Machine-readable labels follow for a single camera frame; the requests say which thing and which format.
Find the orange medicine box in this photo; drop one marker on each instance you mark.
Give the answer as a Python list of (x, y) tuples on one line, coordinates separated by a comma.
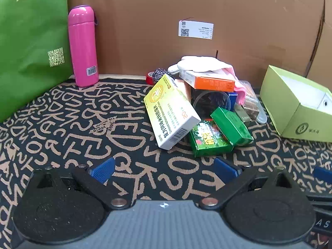
[(214, 83)]

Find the brown small box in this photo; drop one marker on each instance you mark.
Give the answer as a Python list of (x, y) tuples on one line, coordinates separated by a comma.
[(252, 110)]

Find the red tape roll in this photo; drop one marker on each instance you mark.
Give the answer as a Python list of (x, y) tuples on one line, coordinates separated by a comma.
[(149, 79)]

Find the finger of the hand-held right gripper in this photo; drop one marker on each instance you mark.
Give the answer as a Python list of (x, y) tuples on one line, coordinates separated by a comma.
[(322, 173)]

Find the white shipping label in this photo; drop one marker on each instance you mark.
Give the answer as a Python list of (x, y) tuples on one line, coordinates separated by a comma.
[(195, 29)]

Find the steel wool scrubber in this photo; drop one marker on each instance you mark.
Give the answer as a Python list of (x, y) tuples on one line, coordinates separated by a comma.
[(160, 74)]

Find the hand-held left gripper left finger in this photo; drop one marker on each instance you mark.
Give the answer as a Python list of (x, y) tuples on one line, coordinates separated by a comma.
[(103, 168)]

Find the plain green small box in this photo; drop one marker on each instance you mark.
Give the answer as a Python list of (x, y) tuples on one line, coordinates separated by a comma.
[(230, 124)]

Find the brown cardboard box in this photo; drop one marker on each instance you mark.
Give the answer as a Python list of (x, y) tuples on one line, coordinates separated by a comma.
[(155, 5)]

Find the pink cloth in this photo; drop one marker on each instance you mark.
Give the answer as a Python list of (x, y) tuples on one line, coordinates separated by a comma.
[(240, 89)]

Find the green shopping bag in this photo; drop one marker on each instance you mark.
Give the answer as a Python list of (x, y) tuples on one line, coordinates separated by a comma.
[(31, 31)]

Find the clear round plastic container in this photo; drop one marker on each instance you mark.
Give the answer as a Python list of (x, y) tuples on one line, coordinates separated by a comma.
[(207, 101)]

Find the blue plastic cube box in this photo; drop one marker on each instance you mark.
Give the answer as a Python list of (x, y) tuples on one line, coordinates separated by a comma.
[(233, 98)]

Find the yellow white medicine box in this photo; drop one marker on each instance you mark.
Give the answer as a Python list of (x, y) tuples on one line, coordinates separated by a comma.
[(168, 111)]

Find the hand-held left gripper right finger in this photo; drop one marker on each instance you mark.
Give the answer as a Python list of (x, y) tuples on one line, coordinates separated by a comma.
[(225, 166)]

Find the green floral print box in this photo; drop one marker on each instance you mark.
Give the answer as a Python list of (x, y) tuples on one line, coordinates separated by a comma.
[(207, 140)]

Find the light green cardboard box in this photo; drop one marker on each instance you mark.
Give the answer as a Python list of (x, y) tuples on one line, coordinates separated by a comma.
[(282, 101)]

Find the black patterned mat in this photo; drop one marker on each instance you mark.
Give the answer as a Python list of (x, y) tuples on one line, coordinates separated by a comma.
[(64, 134)]

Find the pink insulated bottle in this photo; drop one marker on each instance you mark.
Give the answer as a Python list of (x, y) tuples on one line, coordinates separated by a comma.
[(83, 46)]

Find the gold small box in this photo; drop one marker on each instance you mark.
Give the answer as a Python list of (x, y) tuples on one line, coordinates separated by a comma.
[(242, 116)]

